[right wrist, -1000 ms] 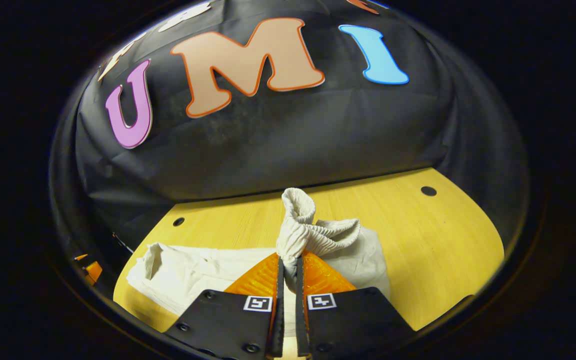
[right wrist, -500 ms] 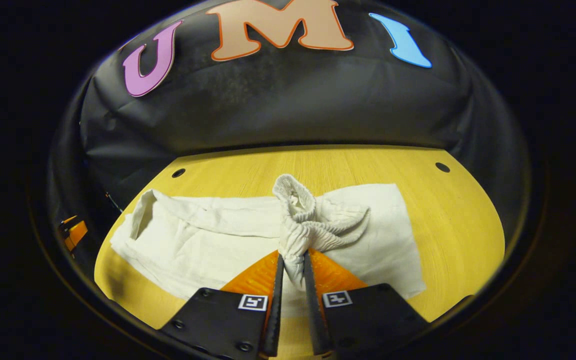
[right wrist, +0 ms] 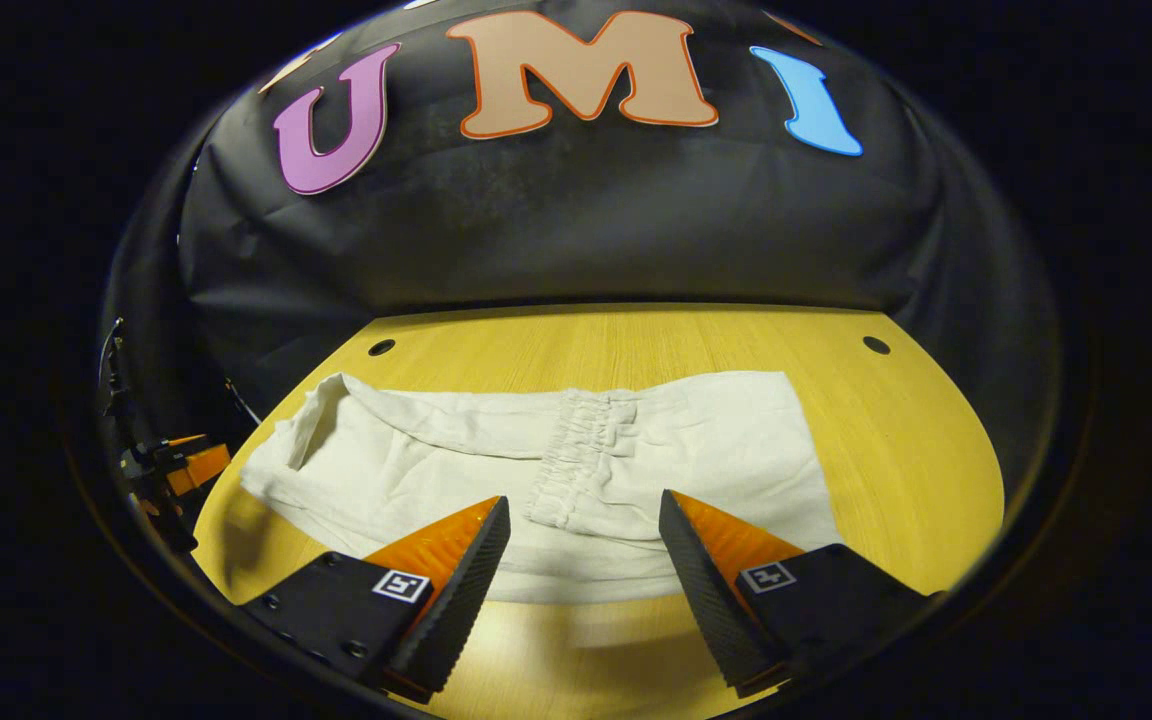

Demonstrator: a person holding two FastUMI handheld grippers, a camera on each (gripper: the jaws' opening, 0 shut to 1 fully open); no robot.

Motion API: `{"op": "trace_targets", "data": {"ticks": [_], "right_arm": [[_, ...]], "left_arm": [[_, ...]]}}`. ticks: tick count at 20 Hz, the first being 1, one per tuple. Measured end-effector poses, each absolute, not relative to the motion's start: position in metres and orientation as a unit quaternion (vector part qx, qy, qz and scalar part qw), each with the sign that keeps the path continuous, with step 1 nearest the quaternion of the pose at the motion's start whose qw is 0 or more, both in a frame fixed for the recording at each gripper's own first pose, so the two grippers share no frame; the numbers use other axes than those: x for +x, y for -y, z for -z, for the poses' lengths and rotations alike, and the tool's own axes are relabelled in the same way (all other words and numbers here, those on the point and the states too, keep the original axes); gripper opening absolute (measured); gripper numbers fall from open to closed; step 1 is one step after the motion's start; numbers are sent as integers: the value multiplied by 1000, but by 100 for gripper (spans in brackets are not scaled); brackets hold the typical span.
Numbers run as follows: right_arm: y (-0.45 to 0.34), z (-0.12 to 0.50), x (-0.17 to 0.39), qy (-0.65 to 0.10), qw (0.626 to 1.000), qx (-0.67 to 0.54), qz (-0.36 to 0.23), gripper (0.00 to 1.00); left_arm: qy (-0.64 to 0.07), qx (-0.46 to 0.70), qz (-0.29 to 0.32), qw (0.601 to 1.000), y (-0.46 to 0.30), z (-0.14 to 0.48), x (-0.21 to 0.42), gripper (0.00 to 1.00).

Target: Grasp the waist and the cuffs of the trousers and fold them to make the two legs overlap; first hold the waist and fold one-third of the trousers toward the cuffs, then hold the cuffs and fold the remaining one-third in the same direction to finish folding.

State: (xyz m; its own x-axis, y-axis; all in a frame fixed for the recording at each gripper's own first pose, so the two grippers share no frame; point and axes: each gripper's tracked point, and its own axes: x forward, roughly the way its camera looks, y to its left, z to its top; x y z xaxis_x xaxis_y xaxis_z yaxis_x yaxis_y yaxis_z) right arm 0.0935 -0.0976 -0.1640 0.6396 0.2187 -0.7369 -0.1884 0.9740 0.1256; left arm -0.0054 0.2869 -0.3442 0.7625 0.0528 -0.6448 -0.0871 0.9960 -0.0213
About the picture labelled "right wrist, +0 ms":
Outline cream white jeans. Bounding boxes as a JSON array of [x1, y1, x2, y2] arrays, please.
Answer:
[[238, 369, 844, 607]]

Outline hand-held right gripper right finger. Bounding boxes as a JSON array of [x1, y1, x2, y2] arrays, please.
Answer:
[[657, 489, 943, 700]]

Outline black backdrop cloth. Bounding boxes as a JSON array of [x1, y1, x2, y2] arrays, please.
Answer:
[[99, 0, 1064, 493]]

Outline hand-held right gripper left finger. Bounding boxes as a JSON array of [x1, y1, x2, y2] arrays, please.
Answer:
[[240, 494, 513, 706]]

